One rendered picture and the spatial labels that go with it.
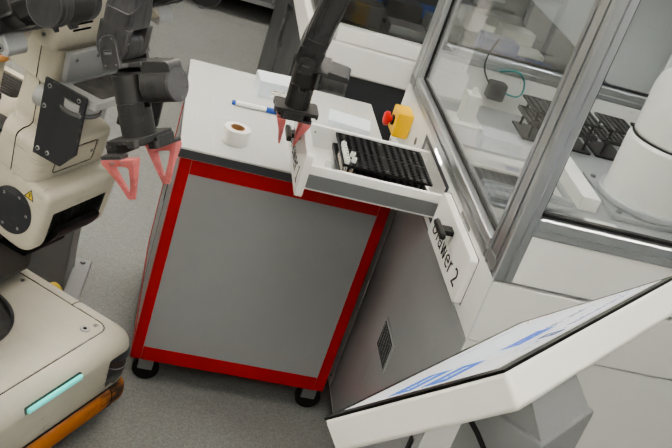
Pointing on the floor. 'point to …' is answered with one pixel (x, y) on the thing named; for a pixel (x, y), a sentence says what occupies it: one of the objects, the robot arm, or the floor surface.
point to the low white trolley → (250, 248)
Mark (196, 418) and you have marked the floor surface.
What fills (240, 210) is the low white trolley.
